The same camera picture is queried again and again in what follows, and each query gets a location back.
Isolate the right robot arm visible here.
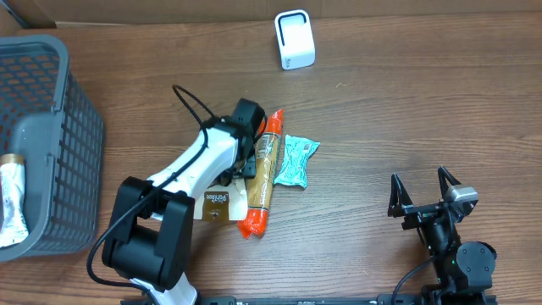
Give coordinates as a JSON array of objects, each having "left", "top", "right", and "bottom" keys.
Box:
[{"left": 388, "top": 166, "right": 497, "bottom": 304}]

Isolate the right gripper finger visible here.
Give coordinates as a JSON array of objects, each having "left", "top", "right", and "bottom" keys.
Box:
[
  {"left": 437, "top": 166, "right": 461, "bottom": 199},
  {"left": 388, "top": 174, "right": 413, "bottom": 216}
]

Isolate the white tube with gold cap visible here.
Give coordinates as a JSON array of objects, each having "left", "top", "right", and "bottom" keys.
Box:
[{"left": 1, "top": 153, "right": 29, "bottom": 247}]

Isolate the grey plastic shopping basket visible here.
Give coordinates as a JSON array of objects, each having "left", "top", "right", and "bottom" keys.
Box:
[{"left": 1, "top": 35, "right": 105, "bottom": 262}]

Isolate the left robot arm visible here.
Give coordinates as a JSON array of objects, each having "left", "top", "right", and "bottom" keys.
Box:
[{"left": 102, "top": 98, "right": 265, "bottom": 304}]

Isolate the beige brown snack pouch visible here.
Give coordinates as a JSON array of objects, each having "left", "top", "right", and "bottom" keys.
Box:
[{"left": 194, "top": 179, "right": 248, "bottom": 223}]

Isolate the teal snack packet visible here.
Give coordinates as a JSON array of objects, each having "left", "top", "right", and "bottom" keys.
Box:
[{"left": 274, "top": 135, "right": 320, "bottom": 189}]

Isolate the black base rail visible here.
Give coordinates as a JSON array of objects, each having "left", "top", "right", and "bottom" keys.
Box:
[{"left": 119, "top": 294, "right": 499, "bottom": 305}]

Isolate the orange spaghetti package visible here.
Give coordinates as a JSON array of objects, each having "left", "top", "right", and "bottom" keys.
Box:
[{"left": 237, "top": 108, "right": 284, "bottom": 239}]

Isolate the white barcode scanner stand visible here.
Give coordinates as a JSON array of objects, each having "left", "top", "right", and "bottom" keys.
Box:
[{"left": 274, "top": 9, "right": 316, "bottom": 70}]

